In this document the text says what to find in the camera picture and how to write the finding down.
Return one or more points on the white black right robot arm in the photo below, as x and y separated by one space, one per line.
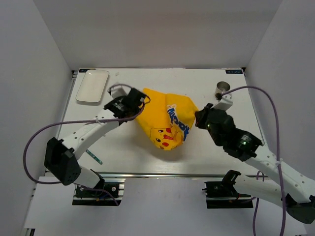
291 189

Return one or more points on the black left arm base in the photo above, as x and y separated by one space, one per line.
114 188

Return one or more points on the teal handled cutlery piece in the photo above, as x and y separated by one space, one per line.
94 157

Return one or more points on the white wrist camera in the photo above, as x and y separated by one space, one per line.
224 102
116 91

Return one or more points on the aluminium table frame rail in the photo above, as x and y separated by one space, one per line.
127 150

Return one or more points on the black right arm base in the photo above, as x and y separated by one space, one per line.
222 194

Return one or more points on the white rectangular plate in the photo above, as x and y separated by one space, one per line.
92 87

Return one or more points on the yellow Pikachu cloth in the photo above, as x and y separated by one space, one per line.
167 118

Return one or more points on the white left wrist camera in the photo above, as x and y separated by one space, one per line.
116 91

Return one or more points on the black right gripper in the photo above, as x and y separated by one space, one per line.
201 116

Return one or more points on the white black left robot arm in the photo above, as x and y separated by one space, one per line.
61 157

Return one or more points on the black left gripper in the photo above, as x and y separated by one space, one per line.
120 98

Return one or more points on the metal cup with paper sleeve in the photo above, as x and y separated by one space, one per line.
221 88

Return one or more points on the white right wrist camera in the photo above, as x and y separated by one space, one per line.
224 102

